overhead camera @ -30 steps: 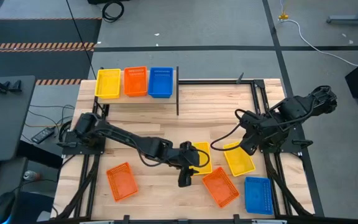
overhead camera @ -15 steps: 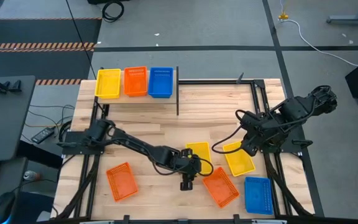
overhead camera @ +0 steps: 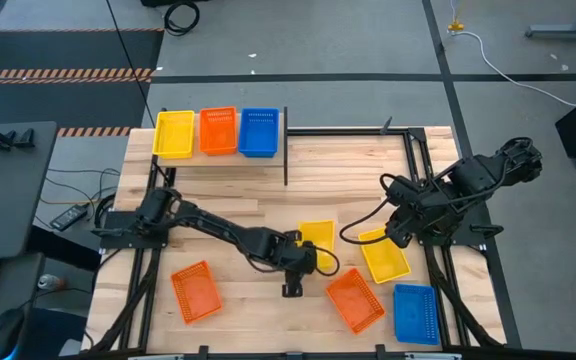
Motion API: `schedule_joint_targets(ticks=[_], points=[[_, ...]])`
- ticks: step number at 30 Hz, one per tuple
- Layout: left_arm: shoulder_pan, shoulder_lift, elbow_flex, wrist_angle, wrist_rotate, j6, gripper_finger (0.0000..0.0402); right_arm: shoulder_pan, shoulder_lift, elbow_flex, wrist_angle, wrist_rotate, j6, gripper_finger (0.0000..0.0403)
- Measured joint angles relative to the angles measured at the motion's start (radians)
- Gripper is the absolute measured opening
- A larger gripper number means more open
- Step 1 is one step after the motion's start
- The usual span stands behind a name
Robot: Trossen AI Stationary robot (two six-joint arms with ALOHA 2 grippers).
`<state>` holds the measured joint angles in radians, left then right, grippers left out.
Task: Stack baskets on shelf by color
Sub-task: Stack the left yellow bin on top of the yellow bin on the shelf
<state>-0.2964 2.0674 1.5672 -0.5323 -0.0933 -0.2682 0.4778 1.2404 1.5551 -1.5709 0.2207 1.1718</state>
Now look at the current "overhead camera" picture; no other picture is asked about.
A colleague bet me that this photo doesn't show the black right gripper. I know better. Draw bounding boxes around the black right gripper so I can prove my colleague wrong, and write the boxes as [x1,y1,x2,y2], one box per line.
[380,172,449,250]

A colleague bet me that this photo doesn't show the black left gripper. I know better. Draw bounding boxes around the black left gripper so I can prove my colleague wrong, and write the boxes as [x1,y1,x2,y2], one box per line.
[262,227,319,299]

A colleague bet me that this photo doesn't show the yellow plastic basket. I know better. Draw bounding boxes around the yellow plastic basket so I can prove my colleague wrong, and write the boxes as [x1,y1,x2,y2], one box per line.
[357,225,413,285]
[296,219,337,274]
[151,109,197,160]

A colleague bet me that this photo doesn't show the blue plastic basket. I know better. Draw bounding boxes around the blue plastic basket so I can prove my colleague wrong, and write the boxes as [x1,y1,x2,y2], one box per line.
[392,283,442,347]
[237,107,281,159]

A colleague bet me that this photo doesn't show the orange plastic basket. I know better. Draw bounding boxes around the orange plastic basket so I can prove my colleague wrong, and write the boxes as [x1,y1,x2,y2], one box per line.
[324,267,387,335]
[198,105,239,157]
[170,259,224,326]

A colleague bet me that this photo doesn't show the wooden shelf board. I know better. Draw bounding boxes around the wooden shelf board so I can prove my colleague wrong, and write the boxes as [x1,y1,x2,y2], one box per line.
[156,112,286,169]

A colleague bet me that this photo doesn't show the black power adapter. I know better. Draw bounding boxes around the black power adapter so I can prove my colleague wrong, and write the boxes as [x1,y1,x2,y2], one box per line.
[49,203,90,232]

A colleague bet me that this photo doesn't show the silver drink can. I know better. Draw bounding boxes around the silver drink can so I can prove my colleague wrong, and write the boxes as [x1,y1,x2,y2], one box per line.
[36,273,68,293]

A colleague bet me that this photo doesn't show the grey desk foot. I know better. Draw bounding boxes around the grey desk foot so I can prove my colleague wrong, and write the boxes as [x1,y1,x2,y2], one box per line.
[524,0,576,41]

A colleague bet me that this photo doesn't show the dark grey desk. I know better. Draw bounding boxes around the dark grey desk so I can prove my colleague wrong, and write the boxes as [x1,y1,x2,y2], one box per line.
[0,252,47,360]
[0,120,59,261]

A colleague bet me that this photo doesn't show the black computer mouse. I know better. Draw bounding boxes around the black computer mouse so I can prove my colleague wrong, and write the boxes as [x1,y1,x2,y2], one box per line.
[0,306,27,360]

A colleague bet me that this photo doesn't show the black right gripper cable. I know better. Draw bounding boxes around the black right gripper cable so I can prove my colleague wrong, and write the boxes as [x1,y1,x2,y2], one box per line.
[338,172,404,247]

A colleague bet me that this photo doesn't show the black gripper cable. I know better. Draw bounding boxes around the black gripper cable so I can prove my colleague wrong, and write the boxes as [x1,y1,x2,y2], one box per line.
[300,242,342,278]
[338,172,404,247]

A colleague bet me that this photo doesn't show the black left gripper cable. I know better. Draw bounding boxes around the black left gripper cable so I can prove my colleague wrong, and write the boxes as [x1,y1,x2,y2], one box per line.
[300,242,342,278]

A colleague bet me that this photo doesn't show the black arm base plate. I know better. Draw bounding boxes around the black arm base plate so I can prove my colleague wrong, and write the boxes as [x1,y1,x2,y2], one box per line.
[98,209,172,250]
[412,206,488,247]

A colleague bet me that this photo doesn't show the black cable bundle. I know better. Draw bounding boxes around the black cable bundle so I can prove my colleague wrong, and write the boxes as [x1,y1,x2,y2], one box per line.
[89,248,163,353]
[425,247,502,349]

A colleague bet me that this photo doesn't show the black table frame rails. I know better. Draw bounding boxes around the black table frame rails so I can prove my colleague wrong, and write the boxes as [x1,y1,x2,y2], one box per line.
[87,116,507,360]

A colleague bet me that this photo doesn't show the black shelf side frame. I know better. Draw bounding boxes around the black shelf side frame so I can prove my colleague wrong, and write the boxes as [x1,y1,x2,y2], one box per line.
[282,105,289,187]

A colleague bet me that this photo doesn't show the white floor cable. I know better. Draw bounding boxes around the white floor cable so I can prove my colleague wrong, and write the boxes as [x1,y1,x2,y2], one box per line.
[446,0,576,108]

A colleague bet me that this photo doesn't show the thin black hanging cable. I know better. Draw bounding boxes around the thin black hanging cable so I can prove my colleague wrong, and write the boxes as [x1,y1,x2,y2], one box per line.
[104,0,149,105]

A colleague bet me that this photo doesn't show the coiled black cable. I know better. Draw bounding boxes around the coiled black cable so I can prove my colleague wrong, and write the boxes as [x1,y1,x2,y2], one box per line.
[163,0,201,37]

